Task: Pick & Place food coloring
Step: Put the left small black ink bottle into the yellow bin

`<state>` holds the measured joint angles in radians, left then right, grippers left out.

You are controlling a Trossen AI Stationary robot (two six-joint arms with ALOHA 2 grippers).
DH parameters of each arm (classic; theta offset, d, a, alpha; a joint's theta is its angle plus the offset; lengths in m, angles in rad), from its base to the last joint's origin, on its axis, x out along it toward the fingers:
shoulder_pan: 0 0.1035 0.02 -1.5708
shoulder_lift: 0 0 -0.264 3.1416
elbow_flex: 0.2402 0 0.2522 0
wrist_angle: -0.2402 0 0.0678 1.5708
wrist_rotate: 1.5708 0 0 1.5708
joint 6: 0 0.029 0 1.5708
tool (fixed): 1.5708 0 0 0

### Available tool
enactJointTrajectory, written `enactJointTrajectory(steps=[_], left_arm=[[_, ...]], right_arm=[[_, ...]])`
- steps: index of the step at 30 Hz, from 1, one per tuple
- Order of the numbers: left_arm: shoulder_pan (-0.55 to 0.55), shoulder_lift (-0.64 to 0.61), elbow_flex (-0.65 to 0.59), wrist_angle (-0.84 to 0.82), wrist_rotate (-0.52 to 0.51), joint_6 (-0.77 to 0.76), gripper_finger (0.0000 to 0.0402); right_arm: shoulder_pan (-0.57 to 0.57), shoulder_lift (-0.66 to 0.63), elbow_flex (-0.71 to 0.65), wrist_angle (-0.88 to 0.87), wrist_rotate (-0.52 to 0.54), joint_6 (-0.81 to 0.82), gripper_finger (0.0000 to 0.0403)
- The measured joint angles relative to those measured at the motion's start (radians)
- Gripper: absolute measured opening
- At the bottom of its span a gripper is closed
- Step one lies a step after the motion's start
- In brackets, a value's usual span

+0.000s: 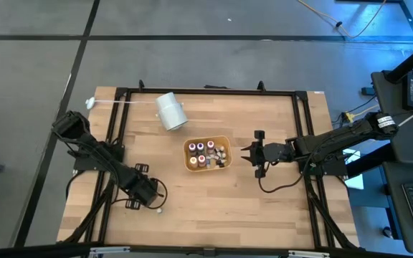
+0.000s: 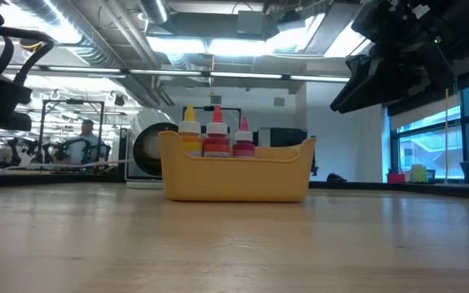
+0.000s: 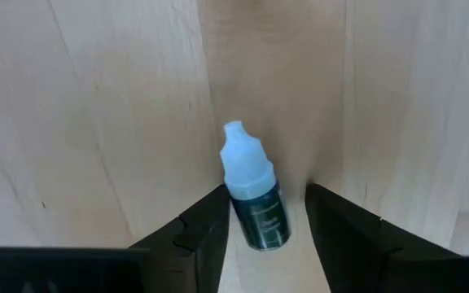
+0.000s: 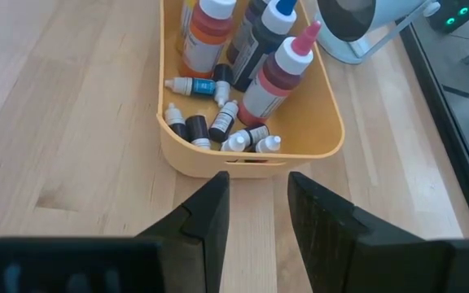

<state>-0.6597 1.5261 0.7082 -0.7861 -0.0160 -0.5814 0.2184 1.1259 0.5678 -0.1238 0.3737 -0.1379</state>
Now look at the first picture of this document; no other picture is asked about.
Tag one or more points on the yellow-capped food coloring bottle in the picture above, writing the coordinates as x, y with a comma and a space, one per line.
193, 160

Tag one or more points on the black slanted pole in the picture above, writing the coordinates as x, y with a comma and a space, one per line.
411, 61

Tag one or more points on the yellow power plug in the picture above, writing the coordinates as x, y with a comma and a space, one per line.
348, 117

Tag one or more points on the black caster wheel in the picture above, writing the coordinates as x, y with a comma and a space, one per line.
387, 231

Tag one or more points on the pink-capped food coloring bottle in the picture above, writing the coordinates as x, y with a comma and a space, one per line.
210, 144

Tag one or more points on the yellow plastic bin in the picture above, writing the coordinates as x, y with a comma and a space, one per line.
228, 165

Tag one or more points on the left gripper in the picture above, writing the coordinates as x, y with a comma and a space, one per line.
140, 188

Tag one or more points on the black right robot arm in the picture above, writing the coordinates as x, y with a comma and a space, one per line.
339, 138

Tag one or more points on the black crossbar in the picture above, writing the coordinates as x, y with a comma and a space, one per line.
31, 251

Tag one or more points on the dark grey desk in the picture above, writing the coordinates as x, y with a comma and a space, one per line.
400, 150

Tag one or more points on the black frame clamp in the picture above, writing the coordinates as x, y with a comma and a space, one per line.
141, 85
261, 85

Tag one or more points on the blue-capped food coloring bottle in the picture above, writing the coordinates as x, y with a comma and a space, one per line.
200, 146

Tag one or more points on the silver crossbar bracket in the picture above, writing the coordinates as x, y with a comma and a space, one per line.
108, 251
308, 254

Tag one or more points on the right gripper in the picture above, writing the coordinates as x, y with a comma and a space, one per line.
274, 152

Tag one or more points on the red-capped food coloring bottle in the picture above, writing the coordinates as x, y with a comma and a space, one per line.
201, 158

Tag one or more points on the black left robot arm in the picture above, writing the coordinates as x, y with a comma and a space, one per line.
95, 150

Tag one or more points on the small red-labelled dropper bottle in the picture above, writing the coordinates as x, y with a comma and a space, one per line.
221, 162

